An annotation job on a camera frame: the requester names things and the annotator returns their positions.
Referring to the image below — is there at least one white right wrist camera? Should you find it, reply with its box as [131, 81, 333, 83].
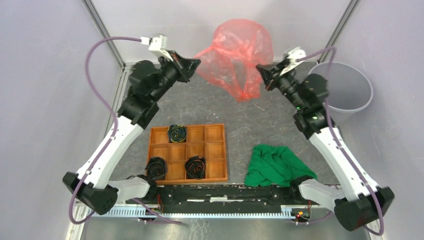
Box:
[280, 46, 307, 76]

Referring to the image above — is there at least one white slotted cable duct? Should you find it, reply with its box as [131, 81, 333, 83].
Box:
[86, 206, 294, 220]

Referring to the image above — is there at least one dark rolled sock bottom middle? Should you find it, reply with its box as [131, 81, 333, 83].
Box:
[184, 155, 206, 180]

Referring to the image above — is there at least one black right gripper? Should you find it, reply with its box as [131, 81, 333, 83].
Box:
[256, 59, 305, 110]

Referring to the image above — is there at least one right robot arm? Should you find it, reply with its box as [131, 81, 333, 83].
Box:
[256, 59, 395, 231]

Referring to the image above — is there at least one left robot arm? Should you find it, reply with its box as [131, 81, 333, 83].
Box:
[62, 51, 201, 215]

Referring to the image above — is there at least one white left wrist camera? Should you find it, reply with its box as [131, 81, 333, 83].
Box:
[140, 34, 174, 62]

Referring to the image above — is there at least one red plastic trash bag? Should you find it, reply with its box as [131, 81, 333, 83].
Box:
[195, 18, 274, 102]

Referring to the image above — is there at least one orange wooden compartment tray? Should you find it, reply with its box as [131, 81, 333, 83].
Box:
[147, 123, 228, 185]

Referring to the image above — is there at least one aluminium frame post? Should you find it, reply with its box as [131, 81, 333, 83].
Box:
[81, 0, 126, 69]
[325, 0, 361, 48]

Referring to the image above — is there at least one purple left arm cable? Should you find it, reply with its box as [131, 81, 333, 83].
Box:
[67, 36, 185, 226]

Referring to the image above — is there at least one dark rolled sock top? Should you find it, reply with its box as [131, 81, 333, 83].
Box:
[167, 124, 188, 143]

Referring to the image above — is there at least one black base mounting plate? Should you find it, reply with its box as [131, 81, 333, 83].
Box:
[140, 184, 311, 214]

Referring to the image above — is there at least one green cloth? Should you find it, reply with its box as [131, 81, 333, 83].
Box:
[244, 144, 317, 187]

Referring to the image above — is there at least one dark rolled sock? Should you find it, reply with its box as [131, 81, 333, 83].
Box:
[145, 156, 168, 181]
[184, 155, 206, 180]
[167, 124, 188, 143]

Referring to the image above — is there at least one aluminium frame post right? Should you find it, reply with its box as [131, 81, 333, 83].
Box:
[325, 0, 361, 48]

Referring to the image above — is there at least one grey plastic trash bin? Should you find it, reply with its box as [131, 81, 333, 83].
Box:
[309, 62, 374, 118]

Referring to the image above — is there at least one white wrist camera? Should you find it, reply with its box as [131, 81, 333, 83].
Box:
[280, 46, 307, 76]
[140, 34, 174, 62]

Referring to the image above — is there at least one dark rolled sock bottom left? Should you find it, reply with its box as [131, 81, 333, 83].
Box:
[145, 156, 168, 181]

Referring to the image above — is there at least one aluminium frame post left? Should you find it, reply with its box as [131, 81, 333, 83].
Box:
[81, 0, 126, 69]

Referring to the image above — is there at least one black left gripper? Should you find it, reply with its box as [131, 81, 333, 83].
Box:
[153, 50, 203, 101]

